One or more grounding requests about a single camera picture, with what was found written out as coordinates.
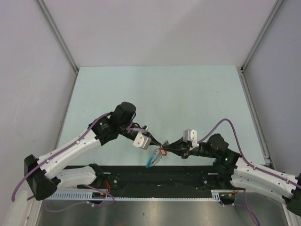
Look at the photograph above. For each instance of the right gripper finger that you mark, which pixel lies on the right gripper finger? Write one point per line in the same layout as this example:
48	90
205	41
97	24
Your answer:
177	144
175	150

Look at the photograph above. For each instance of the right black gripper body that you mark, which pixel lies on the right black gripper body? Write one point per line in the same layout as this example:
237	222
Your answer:
193	151

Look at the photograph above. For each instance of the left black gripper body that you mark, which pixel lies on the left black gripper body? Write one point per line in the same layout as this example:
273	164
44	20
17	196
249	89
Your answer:
147	133

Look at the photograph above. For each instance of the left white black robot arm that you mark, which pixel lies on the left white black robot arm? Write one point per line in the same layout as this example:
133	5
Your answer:
45	174

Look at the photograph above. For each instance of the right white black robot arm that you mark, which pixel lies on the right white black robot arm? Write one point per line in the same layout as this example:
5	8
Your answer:
235	170

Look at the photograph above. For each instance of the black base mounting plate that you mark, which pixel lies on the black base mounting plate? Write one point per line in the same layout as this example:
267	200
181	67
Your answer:
160	181

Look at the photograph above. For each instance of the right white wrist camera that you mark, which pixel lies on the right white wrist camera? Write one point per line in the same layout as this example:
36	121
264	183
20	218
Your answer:
191	135

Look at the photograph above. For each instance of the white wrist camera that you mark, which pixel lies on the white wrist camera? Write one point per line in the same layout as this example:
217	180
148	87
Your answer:
141	141
191	135

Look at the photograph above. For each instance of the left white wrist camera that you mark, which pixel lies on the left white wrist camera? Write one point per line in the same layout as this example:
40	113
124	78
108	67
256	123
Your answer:
141	141

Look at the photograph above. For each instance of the white slotted cable duct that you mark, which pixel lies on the white slotted cable duct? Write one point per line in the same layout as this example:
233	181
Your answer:
89	195

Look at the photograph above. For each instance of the right aluminium frame post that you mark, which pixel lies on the right aluminium frame post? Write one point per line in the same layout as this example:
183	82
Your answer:
263	32

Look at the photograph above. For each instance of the aluminium frame post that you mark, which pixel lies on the aluminium frame post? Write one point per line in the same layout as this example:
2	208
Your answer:
263	32
56	33

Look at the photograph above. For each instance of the left aluminium frame post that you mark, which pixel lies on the left aluminium frame post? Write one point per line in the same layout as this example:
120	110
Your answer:
56	33

